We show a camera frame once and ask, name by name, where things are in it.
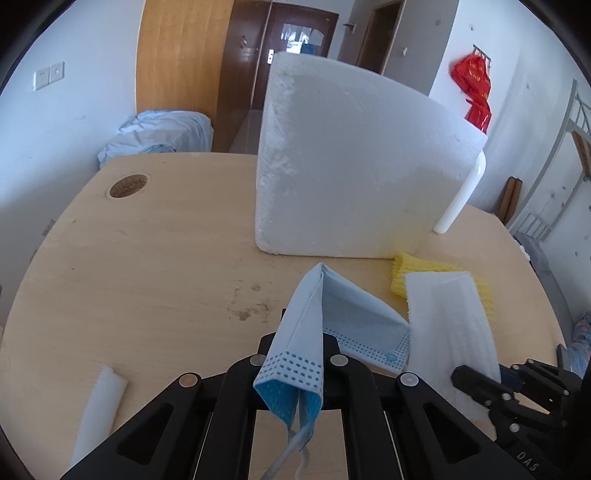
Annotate blue face mask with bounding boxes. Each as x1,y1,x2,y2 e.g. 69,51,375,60
253,263,411,480

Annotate light blue bed sheet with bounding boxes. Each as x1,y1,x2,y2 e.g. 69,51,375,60
98,110,214,169

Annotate white pump bottle red nozzle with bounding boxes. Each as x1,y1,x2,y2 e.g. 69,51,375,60
433,150,487,234

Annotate wooden wardrobe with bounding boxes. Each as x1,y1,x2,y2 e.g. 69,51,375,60
136,0,273,153

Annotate white face mask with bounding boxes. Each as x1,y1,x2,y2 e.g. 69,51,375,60
404,271,503,423

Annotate red plastic bag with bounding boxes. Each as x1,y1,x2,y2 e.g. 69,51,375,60
451,52,492,100
464,97,492,134

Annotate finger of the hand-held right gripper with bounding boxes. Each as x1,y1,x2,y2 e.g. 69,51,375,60
451,364,513,418
501,360,583,404

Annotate wooden side door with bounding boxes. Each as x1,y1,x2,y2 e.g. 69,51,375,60
355,0,407,77

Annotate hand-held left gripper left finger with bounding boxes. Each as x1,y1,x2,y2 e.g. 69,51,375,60
60,333,287,480

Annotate clear door notice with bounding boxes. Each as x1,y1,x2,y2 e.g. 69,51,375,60
281,23,324,47

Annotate white foam strip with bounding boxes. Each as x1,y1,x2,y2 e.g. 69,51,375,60
69,364,127,469

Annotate dark brown entrance door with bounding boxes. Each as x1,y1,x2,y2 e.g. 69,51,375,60
252,2,340,112

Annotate grey blanket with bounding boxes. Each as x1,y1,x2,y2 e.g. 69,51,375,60
515,231,552,278

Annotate round desk cable grommet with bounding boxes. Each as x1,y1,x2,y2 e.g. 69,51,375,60
107,173,149,200

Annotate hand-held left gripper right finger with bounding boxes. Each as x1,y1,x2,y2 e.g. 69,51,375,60
321,335,504,480

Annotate white foam box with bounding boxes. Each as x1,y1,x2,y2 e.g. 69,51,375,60
255,52,489,259

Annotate yellow foam fruit net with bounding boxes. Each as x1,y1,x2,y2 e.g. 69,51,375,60
391,252,497,321

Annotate wooden boards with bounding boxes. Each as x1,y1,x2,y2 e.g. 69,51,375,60
496,176,523,217

